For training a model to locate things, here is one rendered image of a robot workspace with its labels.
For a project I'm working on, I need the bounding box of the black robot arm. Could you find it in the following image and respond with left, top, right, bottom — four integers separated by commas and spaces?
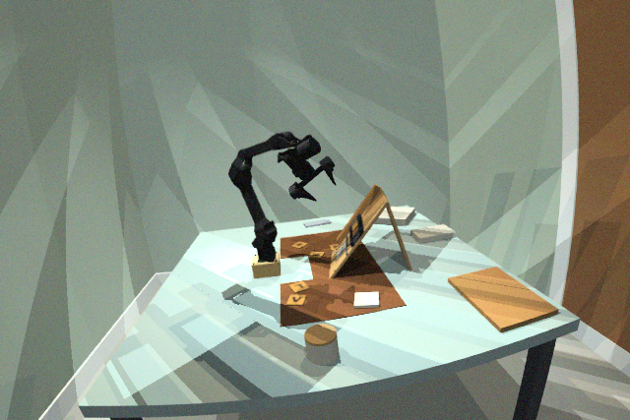
228, 132, 321, 263

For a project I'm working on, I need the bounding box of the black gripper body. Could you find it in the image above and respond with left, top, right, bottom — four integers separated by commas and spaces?
288, 156, 335, 199

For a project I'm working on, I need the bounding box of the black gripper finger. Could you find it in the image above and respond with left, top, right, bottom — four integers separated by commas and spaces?
325, 168, 336, 186
298, 188, 317, 202

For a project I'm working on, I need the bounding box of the grey cylinder with tan lid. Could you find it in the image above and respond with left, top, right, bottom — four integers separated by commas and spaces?
304, 324, 339, 365

